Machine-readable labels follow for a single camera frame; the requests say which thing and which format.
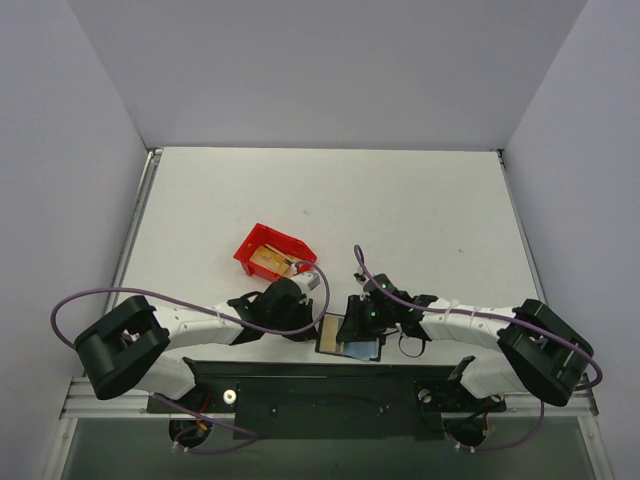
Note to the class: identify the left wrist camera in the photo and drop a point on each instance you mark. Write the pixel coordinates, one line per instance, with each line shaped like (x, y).
(306, 281)

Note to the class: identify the black card holder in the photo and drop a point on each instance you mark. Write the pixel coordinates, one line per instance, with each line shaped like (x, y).
(366, 351)

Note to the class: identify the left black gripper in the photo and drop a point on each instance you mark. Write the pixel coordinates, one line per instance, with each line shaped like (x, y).
(298, 322)

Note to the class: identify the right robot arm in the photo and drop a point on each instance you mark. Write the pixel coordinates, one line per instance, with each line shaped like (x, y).
(535, 351)

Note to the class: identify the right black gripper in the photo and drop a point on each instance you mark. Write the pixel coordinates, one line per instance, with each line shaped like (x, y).
(357, 317)

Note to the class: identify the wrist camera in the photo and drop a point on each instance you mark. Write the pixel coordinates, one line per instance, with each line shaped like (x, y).
(306, 281)
(364, 280)

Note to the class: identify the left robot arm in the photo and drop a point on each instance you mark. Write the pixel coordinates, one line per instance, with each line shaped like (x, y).
(127, 348)

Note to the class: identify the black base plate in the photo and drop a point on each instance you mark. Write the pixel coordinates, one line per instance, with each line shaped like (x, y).
(319, 401)

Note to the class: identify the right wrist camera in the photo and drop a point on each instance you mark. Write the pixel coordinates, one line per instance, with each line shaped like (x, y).
(364, 280)

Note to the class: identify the red plastic bin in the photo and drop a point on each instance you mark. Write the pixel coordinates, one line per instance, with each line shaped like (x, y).
(264, 235)

